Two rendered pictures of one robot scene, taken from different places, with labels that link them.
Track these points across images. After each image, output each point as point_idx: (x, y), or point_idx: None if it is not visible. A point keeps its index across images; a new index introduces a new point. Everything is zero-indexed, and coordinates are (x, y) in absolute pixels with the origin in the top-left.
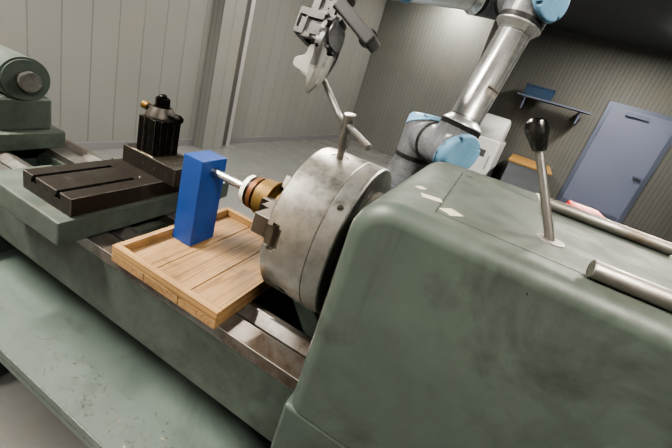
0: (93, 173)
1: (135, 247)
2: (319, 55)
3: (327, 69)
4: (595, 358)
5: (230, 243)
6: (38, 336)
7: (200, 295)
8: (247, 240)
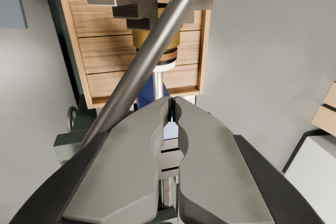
0: (180, 161)
1: (188, 89)
2: (256, 167)
3: (119, 150)
4: None
5: (126, 61)
6: None
7: (195, 20)
8: (107, 56)
